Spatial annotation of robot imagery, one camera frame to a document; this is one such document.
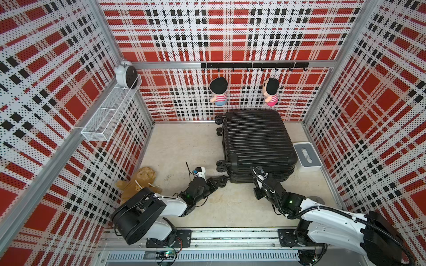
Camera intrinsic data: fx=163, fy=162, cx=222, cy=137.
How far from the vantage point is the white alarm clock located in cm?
78

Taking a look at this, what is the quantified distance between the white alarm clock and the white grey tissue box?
1.00m

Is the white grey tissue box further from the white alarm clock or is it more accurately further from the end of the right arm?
the white alarm clock

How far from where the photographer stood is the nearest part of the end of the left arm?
28.8 inches

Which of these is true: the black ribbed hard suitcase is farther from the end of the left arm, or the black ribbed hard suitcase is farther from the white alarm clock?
the white alarm clock

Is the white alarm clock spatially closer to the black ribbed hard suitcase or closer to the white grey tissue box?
the black ribbed hard suitcase

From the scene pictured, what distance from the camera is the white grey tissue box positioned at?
3.09 ft

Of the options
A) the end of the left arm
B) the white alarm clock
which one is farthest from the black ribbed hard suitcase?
the white alarm clock
